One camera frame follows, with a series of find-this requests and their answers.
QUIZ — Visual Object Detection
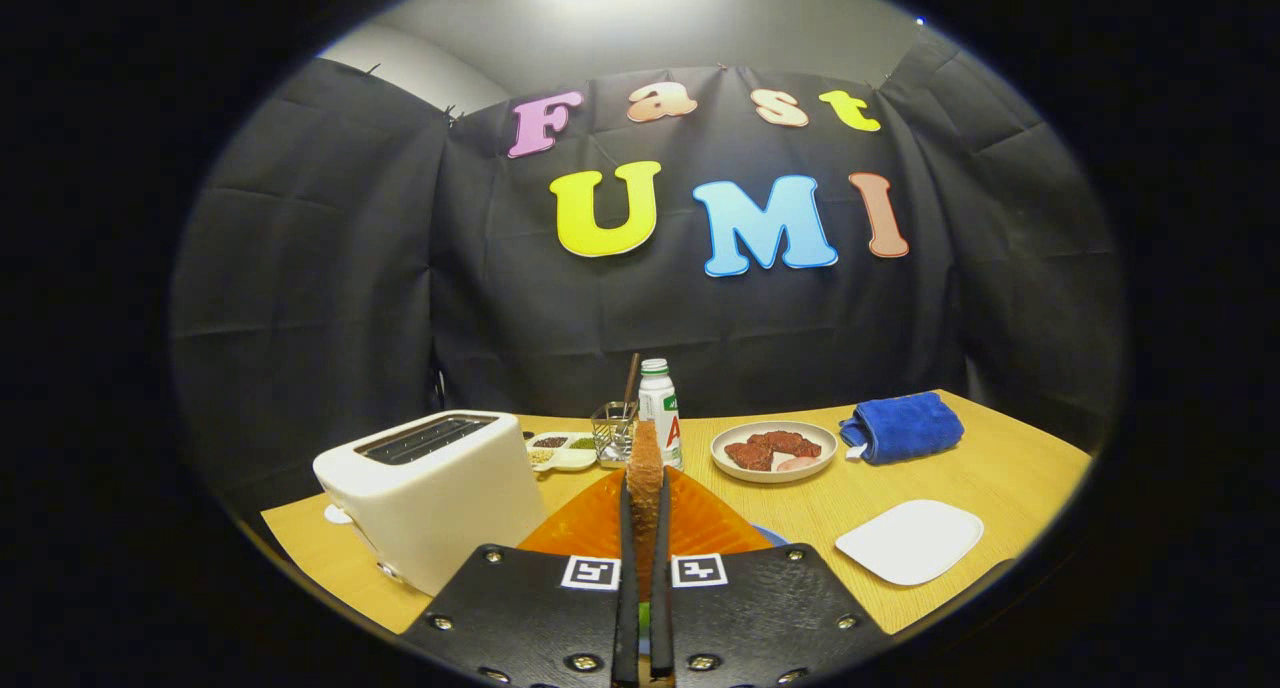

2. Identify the metal wire holder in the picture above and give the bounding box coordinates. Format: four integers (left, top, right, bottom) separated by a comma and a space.
591, 400, 639, 469

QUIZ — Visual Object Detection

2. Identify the black backdrop cloth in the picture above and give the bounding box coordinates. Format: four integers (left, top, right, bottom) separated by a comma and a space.
170, 33, 1126, 529

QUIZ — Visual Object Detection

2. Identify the white drink bottle green cap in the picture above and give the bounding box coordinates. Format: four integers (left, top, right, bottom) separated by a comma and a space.
638, 358, 684, 471

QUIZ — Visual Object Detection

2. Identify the white divided seasoning dish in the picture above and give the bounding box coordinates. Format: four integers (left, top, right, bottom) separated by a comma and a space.
526, 431, 601, 472

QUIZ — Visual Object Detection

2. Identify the white square plate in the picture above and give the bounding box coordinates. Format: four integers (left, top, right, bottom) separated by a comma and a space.
835, 499, 985, 587

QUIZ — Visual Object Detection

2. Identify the round beige plate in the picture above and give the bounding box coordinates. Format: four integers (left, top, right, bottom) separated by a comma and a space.
710, 420, 839, 484

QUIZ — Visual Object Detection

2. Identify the toast bread slice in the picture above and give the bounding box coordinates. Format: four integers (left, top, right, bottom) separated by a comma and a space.
627, 419, 666, 599

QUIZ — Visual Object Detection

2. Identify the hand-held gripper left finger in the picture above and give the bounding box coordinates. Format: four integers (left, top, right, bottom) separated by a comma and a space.
400, 468, 641, 687

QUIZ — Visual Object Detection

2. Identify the white toaster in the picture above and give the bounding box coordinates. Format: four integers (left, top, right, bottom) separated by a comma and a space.
313, 410, 548, 597

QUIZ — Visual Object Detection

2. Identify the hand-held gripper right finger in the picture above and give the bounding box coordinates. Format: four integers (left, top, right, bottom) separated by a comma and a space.
650, 465, 889, 687

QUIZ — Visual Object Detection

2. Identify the blue folded towel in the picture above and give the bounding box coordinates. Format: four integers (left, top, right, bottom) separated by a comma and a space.
839, 392, 966, 466

